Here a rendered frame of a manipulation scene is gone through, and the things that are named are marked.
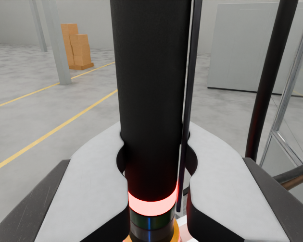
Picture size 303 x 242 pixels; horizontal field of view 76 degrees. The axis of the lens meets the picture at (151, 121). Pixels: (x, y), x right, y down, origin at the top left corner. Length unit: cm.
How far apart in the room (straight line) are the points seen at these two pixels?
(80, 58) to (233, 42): 543
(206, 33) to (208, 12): 102
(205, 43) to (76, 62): 723
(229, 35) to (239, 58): 63
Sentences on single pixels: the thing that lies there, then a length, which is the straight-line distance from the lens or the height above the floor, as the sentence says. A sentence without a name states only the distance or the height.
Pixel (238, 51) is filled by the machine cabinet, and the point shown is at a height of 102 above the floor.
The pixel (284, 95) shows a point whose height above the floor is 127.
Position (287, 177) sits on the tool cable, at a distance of 27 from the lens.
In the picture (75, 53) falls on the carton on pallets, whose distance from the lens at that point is 833.
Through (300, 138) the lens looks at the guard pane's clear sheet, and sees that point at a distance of 142.
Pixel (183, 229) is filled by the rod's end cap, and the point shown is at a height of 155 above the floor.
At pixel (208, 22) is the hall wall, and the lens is 1218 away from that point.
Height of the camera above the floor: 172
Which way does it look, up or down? 28 degrees down
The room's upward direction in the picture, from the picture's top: straight up
